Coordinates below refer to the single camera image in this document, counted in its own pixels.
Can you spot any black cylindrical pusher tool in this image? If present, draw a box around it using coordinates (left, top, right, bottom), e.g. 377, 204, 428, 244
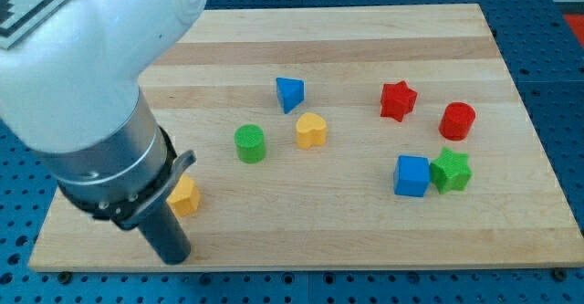
138, 204, 191, 265

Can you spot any yellow heart block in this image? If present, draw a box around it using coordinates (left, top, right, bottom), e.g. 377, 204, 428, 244
296, 112, 328, 150

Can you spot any yellow hexagon block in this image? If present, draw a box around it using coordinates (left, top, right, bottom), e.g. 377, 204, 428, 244
166, 174, 201, 217

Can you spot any red cylinder block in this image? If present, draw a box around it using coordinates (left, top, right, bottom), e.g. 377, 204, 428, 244
439, 101, 476, 141

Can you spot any blue triangle block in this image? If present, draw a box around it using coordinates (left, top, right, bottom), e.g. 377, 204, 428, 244
276, 78, 305, 114

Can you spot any green star block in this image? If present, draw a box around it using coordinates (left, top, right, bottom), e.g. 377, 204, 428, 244
430, 147, 473, 194

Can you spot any green cylinder block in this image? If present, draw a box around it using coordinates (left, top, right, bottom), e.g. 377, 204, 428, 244
234, 124, 266, 163

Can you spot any red star block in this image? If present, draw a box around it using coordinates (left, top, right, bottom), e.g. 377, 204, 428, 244
380, 80, 418, 122

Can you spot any fiducial marker tag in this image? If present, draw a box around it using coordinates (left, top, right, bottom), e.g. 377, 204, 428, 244
1, 0, 69, 50

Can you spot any wooden board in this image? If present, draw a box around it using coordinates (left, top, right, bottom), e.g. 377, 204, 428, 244
27, 3, 584, 273

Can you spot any blue cube block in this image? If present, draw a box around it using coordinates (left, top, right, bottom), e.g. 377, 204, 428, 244
393, 155, 430, 197

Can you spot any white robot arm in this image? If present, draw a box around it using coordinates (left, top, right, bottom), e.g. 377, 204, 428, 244
1, 0, 207, 229

